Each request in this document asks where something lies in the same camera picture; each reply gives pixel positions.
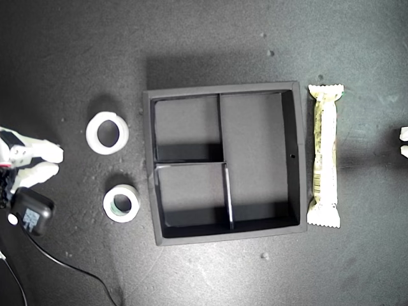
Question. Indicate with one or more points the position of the large white tape roll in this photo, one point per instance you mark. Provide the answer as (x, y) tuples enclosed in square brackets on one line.
[(92, 134)]

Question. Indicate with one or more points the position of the snack bar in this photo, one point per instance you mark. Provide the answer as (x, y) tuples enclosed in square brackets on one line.
[(325, 153)]

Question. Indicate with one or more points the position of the small white green-core tape roll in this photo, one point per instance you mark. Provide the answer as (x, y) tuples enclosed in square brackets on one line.
[(108, 210)]

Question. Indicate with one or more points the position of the black tray with wells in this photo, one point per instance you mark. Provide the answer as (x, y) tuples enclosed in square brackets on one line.
[(255, 143)]

